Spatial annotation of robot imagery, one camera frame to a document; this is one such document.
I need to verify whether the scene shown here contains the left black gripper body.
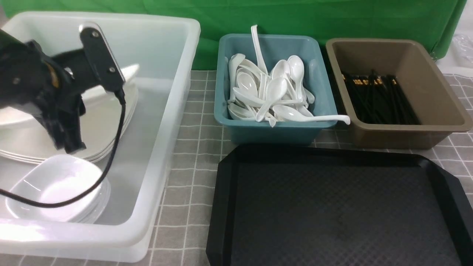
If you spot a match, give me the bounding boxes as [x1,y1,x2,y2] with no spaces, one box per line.
[26,41,86,154]

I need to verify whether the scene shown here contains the large white square plate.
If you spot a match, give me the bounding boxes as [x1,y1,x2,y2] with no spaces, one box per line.
[0,64,140,130]

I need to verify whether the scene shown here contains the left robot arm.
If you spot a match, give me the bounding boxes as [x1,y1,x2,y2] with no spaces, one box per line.
[0,31,86,154]

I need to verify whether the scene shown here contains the stack of white square plates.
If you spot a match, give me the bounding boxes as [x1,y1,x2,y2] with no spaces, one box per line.
[0,86,122,164]

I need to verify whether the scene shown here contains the large translucent white bin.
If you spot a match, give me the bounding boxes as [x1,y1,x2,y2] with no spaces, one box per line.
[1,11,200,265]

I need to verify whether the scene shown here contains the pile of white spoons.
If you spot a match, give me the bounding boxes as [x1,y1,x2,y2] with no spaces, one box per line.
[225,54,315,128]

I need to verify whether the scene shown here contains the upright white spoon in bin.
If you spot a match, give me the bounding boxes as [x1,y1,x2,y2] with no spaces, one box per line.
[251,25,268,74]

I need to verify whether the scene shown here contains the teal plastic bin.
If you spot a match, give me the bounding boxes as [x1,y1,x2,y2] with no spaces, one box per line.
[214,34,338,146]

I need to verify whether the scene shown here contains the white spoon centre of pile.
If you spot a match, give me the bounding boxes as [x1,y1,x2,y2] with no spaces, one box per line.
[255,77,287,122]

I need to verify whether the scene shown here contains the white spoon overhanging bin edge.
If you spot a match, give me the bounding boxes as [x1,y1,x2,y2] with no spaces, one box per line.
[272,105,351,125]

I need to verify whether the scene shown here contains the black serving tray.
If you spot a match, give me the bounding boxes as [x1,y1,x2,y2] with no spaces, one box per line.
[206,144,473,266]

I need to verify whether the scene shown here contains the bundle of black chopsticks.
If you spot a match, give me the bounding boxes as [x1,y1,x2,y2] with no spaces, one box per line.
[342,69,421,126]

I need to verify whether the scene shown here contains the brown plastic bin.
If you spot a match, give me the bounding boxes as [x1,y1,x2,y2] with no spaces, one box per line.
[326,38,472,149]

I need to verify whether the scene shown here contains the green backdrop cloth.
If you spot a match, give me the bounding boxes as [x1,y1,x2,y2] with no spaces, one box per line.
[1,0,466,70]

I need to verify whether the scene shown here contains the clear plastic bag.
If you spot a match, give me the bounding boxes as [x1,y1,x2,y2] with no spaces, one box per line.
[452,34,473,68]

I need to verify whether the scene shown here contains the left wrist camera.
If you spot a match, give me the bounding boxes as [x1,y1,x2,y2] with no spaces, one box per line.
[78,22,125,97]

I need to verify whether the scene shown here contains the left black camera cable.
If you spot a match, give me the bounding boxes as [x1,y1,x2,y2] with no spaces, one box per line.
[0,89,127,208]

